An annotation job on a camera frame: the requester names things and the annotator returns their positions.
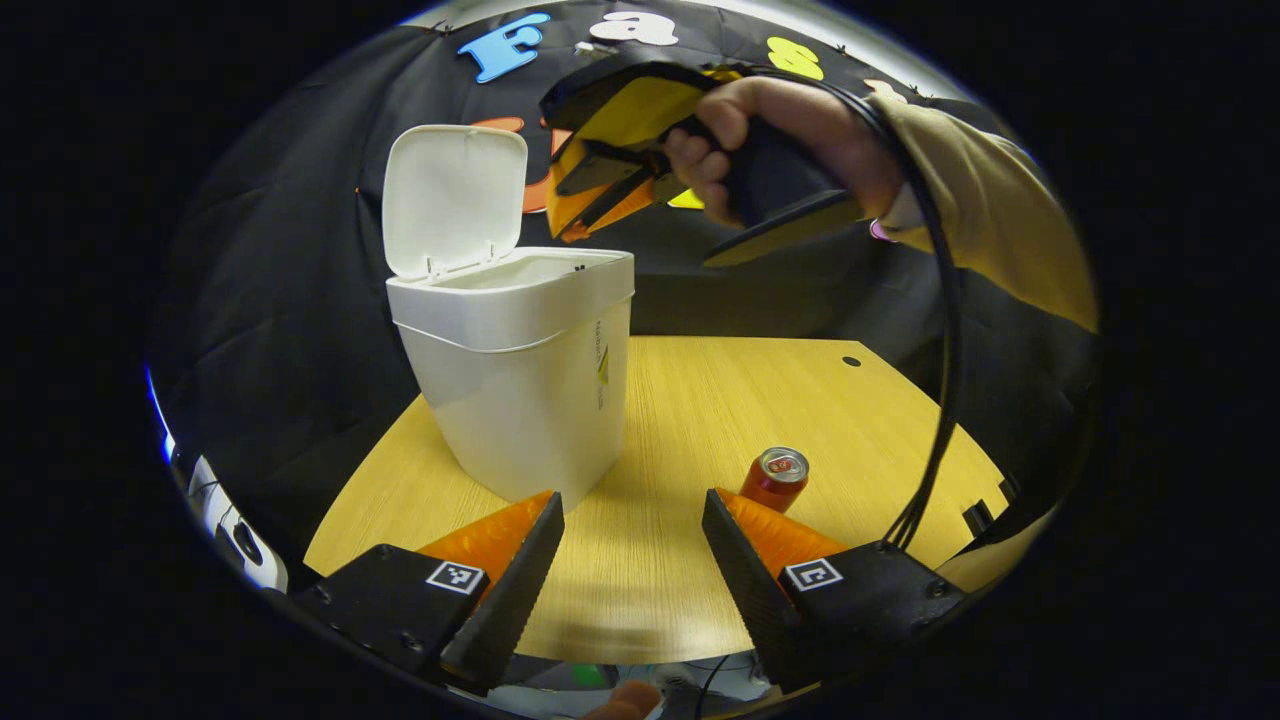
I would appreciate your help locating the wooden desktop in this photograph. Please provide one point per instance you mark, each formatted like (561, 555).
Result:
(700, 420)

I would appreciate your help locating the small black bracket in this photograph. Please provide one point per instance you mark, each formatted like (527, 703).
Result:
(977, 515)

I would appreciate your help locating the red pop can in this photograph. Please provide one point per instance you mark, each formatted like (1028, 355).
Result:
(772, 485)

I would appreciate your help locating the white printed object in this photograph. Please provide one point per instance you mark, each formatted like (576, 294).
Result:
(235, 530)

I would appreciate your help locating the white desktop garbage bin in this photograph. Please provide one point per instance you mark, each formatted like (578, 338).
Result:
(520, 380)

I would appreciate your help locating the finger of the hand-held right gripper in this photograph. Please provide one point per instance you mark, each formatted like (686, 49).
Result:
(615, 205)
(600, 172)

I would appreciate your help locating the black backdrop cloth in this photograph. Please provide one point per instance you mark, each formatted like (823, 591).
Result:
(280, 300)

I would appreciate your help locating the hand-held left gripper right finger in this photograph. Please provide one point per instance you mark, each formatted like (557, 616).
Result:
(745, 590)

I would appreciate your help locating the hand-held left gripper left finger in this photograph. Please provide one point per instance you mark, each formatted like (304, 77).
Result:
(515, 600)

